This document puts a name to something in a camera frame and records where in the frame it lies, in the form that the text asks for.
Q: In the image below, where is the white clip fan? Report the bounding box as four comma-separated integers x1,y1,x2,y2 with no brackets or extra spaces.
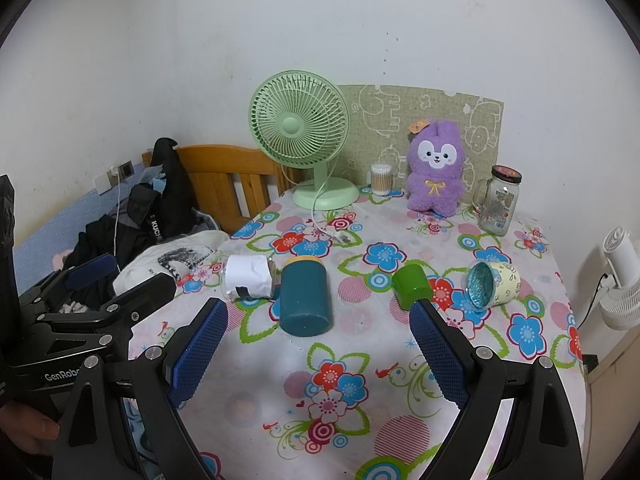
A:
598,226,640,331

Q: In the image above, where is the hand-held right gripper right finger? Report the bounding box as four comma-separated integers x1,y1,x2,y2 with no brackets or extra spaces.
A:
409,299,586,480

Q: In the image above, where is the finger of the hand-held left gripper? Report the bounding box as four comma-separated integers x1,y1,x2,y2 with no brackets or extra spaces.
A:
37,272,177,346
17,253,119,311

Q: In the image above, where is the green elephant print board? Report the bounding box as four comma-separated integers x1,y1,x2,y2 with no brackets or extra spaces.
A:
336,85,505,206

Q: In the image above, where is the white printed shirt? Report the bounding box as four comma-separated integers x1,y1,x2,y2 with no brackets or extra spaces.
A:
112,230,232,297

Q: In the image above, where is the green desk fan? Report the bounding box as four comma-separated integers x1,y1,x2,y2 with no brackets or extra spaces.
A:
248,71,360,211

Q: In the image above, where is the person's left hand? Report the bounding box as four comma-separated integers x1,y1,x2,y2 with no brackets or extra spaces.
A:
0,402,62,457

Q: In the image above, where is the dark clothes pile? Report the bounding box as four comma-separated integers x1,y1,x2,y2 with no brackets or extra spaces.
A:
62,182,161,308

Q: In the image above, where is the white charging cable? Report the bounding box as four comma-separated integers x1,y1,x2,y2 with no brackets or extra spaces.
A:
111,169,125,263

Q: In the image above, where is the green cup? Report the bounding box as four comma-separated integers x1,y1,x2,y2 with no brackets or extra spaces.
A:
391,265,432,311

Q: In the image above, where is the clear cup with white paper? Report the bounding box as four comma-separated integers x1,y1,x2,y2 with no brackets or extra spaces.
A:
219,255,284,302

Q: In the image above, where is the purple plush toy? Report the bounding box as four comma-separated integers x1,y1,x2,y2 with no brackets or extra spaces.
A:
406,119,467,212

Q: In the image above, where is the wall socket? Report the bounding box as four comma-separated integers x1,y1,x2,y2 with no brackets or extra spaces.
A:
95,160,136,196

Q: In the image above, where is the yellow cup with teal inside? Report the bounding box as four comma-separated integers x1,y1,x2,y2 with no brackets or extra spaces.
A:
466,260,521,310

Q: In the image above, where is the light blue cloth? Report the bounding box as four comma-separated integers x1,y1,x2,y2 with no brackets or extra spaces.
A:
140,169,167,195

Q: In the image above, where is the white fan cable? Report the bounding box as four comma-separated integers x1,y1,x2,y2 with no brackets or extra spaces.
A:
282,160,354,247

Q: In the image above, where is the cotton swab container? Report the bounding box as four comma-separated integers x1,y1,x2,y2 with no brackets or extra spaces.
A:
370,162,392,195

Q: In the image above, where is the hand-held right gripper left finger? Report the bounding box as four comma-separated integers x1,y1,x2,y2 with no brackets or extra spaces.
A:
52,297,229,480

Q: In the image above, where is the glass jar with handle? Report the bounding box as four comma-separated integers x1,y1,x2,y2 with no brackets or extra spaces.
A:
472,165,524,236

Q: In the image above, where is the floral tablecloth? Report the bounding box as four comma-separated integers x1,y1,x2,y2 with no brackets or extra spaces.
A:
112,187,588,480

